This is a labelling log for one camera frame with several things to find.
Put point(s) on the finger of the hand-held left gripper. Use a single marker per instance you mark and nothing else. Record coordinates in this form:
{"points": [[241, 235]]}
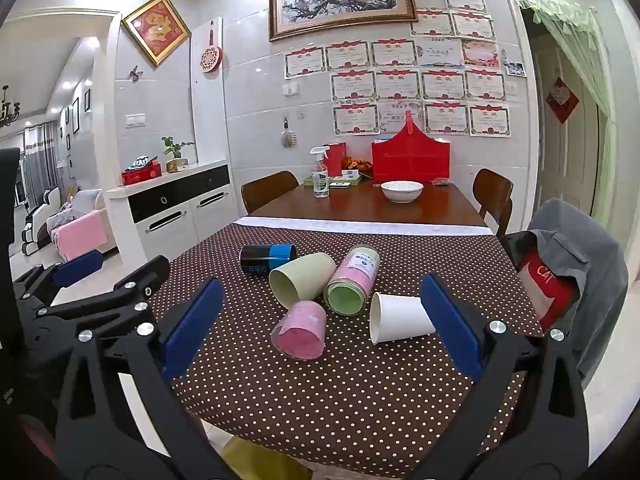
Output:
{"points": [[80, 266], [145, 280]]}

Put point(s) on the red bag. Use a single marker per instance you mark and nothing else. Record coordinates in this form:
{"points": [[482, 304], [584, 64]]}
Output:
{"points": [[542, 285]]}

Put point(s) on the red door decoration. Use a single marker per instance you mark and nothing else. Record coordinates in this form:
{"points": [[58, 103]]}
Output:
{"points": [[561, 101]]}

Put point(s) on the butterfly wall decoration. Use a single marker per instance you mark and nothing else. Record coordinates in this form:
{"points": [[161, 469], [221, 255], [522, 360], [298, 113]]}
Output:
{"points": [[135, 73]]}

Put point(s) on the potted green plant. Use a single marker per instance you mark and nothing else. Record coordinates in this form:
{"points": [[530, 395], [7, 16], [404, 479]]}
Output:
{"points": [[176, 152]]}

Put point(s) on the group of wall certificates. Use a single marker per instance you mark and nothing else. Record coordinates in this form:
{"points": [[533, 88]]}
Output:
{"points": [[400, 85]]}

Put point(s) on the beige sofa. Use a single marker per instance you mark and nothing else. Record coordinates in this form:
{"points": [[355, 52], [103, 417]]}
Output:
{"points": [[92, 200]]}

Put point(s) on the clear spray bottle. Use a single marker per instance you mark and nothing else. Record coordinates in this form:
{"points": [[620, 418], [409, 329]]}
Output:
{"points": [[320, 180]]}

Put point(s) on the white wall panel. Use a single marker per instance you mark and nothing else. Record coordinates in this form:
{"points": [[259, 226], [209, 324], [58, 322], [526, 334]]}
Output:
{"points": [[207, 115]]}

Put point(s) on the black cup with blue band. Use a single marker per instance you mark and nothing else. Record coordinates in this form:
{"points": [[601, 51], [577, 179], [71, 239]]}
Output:
{"points": [[267, 258]]}

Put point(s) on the white bowl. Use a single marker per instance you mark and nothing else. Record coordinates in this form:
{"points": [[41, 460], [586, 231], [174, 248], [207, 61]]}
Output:
{"points": [[402, 192]]}

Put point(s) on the large red gift box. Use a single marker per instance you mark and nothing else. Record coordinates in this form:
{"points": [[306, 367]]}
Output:
{"points": [[411, 160]]}

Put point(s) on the hanging brush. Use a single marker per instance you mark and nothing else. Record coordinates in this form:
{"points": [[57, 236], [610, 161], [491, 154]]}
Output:
{"points": [[286, 137]]}

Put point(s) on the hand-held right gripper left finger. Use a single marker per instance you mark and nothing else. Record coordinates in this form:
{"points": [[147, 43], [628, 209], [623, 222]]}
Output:
{"points": [[192, 330]]}

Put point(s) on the white door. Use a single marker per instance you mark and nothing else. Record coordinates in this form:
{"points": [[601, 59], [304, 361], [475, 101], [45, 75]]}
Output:
{"points": [[565, 160]]}

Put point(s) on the double white wall switch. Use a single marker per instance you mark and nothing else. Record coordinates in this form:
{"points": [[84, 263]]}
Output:
{"points": [[136, 120]]}

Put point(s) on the wooden chair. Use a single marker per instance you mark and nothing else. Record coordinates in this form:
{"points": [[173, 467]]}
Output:
{"points": [[267, 190], [492, 195]]}

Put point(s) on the red box on cabinet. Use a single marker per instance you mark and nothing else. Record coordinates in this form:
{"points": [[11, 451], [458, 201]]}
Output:
{"points": [[142, 176]]}

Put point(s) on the pale green cup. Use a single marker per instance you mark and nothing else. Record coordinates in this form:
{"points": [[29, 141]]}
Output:
{"points": [[302, 280]]}

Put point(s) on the chandelier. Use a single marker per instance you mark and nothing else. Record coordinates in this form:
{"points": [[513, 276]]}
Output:
{"points": [[9, 110]]}

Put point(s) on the green door curtain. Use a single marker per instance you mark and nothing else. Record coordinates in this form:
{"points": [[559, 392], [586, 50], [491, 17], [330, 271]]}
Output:
{"points": [[590, 60]]}

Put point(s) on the flat green box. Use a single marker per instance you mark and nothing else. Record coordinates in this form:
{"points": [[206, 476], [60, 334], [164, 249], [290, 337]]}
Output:
{"points": [[346, 183]]}

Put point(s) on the grey jacket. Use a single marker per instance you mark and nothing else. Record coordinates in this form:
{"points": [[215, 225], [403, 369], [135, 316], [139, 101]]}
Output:
{"points": [[595, 270]]}

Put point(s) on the white sideboard cabinet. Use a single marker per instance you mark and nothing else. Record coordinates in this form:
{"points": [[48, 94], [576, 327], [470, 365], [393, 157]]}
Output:
{"points": [[180, 210]]}

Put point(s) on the pink blanket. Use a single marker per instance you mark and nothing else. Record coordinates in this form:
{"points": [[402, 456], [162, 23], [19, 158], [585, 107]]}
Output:
{"points": [[82, 235]]}

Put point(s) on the grey window curtain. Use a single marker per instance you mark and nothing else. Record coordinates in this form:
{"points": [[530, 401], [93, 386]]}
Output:
{"points": [[40, 160]]}

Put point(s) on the yellow green object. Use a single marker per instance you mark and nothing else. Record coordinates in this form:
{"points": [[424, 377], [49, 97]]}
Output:
{"points": [[260, 462]]}

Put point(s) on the brown polka dot tablecloth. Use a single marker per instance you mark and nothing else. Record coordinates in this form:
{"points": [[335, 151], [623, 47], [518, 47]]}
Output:
{"points": [[350, 400]]}

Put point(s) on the wooden dining table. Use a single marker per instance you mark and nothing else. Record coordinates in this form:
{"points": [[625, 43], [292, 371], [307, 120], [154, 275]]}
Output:
{"points": [[360, 207]]}

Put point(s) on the red diamond framed picture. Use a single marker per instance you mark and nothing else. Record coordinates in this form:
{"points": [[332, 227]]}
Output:
{"points": [[156, 28]]}

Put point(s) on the round red hanging ornament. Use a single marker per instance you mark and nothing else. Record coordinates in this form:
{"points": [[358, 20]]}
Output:
{"points": [[210, 58]]}

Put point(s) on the small wall photo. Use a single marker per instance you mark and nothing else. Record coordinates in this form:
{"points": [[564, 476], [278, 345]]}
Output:
{"points": [[515, 68]]}

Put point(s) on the white and black armchair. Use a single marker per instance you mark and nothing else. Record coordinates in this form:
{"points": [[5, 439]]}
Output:
{"points": [[37, 220]]}

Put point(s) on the small red box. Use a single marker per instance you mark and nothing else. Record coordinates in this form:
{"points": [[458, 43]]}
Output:
{"points": [[337, 157]]}

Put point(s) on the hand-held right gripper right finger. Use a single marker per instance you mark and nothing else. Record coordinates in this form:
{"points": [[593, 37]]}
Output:
{"points": [[452, 330]]}

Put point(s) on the white paper cup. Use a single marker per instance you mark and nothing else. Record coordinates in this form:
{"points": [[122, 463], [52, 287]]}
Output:
{"points": [[402, 317]]}

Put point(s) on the pink and green labelled cup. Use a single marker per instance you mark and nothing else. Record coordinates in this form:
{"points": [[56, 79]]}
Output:
{"points": [[356, 275]]}

